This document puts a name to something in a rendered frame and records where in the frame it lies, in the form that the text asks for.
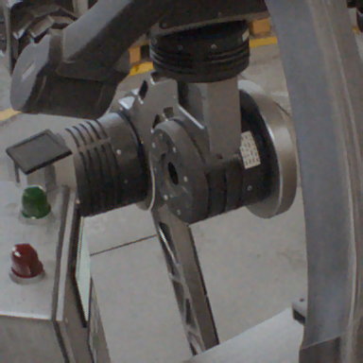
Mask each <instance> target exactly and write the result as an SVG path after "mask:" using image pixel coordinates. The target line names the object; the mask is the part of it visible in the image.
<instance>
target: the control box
mask: <svg viewBox="0 0 363 363"><path fill-rule="evenodd" d="M45 187H46V194H47V200H48V203H50V205H51V208H52V213H53V215H52V217H51V218H50V219H49V220H48V221H47V222H46V223H44V224H40V225H28V224H26V223H24V221H23V220H22V215H21V208H22V202H21V196H22V194H23V191H22V188H21V184H20V183H19V182H18V183H15V182H14V181H6V182H0V363H93V361H92V358H91V354H90V350H89V349H88V344H87V342H88V340H87V336H88V332H87V331H88V327H87V328H84V327H83V325H82V319H81V315H80V314H79V310H78V302H77V300H76V294H75V289H74V287H73V283H72V278H71V271H70V270H71V266H72V261H71V260H72V255H73V244H74V239H75V228H76V222H77V210H78V207H79V205H80V200H79V198H78V190H77V188H72V189H71V190H70V187H69V186H68V185H67V184H64V185H61V186H57V185H56V181H51V182H50V183H47V184H46V185H45ZM18 242H19V243H21V242H27V243H29V244H30V245H32V246H33V248H34V249H35V250H36V251H37V253H38V256H39V260H40V261H41V262H43V269H44V277H43V278H42V279H41V280H40V281H39V282H37V283H36V284H29V285H27V284H23V283H19V282H18V281H16V280H15V279H14V276H13V274H12V271H11V265H12V263H11V259H10V254H11V251H12V249H13V247H14V246H15V244H17V243H18ZM98 328H99V331H98V337H99V339H98V344H97V345H98V350H97V353H98V357H97V363H108V351H109V346H108V345H107V341H106V337H105V336H104V329H103V324H102V322H101V318H100V313H99V325H98Z"/></svg>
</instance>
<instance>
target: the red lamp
mask: <svg viewBox="0 0 363 363"><path fill-rule="evenodd" d="M10 259H11V263H12V265H11V271H12V274H13V276H14V279H15V280H16V281H18V282H19V283H23V284H27V285H29V284H36V283H37V282H39V281H40V280H41V279H42V278H43V277H44V269H43V262H41V261H40V260H39V256H38V253H37V251H36V250H35V249H34V248H33V246H32V245H30V244H29V243H27V242H21V243H19V242H18V243H17V244H15V246H14V247H13V249H12V251H11V254H10Z"/></svg>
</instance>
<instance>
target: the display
mask: <svg viewBox="0 0 363 363"><path fill-rule="evenodd" d="M71 261H72V266H71V270H70V271H71V278H72V283H73V287H74V289H75V294H76V300H77V302H78V310H79V314H80V315H81V319H82V325H83V327H84V328H87V327H88V323H87V322H88V317H89V316H88V310H89V306H88V304H89V298H90V297H89V292H90V280H91V266H92V263H91V260H90V257H89V251H88V244H87V236H86V234H85V230H84V223H83V215H82V209H81V207H78V210H77V222H76V228H75V239H74V244H73V255H72V260H71Z"/></svg>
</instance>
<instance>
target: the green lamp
mask: <svg viewBox="0 0 363 363"><path fill-rule="evenodd" d="M21 202H22V208H21V215H22V220H23V221H24V223H26V224H28V225H40V224H44V223H46V222H47V221H48V220H49V219H50V218H51V217H52V215H53V213H52V208H51V205H50V203H48V200H47V194H46V193H45V192H44V190H43V189H42V188H41V186H39V185H30V186H28V187H26V189H25V190H24V191H23V194H22V196H21Z"/></svg>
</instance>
